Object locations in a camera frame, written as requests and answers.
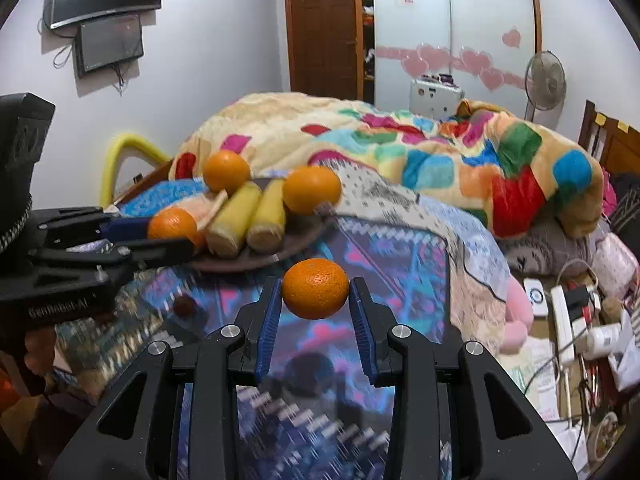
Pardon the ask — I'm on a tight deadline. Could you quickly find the standing fan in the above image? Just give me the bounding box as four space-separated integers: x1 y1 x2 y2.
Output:
522 51 567 123

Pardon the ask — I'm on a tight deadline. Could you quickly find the long pomelo wedge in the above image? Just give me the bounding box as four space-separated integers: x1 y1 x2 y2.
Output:
197 189 229 233

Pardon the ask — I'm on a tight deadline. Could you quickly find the colourful patchwork blanket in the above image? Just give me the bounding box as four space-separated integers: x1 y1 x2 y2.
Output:
167 91 605 240

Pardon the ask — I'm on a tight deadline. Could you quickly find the yellow foam tube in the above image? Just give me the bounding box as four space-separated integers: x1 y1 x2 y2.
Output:
100 132 171 208

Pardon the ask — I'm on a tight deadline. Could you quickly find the wooden door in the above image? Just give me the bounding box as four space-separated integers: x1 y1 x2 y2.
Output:
284 0 362 103

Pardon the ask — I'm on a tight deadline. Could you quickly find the purple plate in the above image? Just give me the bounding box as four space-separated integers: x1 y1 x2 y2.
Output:
185 175 338 273

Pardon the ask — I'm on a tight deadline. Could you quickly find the white appliance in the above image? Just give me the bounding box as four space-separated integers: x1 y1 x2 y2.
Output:
409 74 466 121

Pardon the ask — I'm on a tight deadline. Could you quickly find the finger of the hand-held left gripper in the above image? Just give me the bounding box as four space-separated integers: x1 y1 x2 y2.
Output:
37 205 152 243
35 237 195 281

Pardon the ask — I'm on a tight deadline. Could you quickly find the pink clothing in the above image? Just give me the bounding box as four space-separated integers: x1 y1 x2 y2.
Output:
601 170 619 217

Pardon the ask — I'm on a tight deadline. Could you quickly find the sliding door wardrobe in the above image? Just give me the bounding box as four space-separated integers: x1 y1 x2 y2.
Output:
359 0 543 121

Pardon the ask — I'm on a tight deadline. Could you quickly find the small tangerine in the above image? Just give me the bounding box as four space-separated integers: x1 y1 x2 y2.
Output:
147 207 198 243
282 258 350 320

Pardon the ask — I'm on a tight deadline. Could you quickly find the white power strip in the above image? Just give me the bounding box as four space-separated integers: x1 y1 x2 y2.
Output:
550 287 577 367

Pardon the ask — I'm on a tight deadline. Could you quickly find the wooden bed headboard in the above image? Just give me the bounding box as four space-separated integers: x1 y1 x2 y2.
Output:
577 100 640 176

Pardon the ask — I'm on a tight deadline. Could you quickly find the pink quilted bag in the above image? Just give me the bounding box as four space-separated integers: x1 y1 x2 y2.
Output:
592 232 640 301

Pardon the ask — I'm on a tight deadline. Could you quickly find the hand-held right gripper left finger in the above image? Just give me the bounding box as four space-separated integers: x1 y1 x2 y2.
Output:
47 276 283 480

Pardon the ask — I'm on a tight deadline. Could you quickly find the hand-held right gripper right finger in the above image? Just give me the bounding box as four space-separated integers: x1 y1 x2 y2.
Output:
348 277 578 480

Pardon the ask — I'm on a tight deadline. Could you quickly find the large orange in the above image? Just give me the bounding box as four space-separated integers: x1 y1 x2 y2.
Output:
282 166 343 216
203 150 252 193

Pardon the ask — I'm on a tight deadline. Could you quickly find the grey plush pillow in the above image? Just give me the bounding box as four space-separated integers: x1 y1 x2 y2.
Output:
500 220 608 277

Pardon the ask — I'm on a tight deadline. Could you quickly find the small wall monitor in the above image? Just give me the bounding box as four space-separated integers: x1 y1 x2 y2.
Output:
75 14 145 78

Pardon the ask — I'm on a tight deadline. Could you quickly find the black bag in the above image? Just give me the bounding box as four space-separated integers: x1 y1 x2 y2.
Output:
610 174 640 241

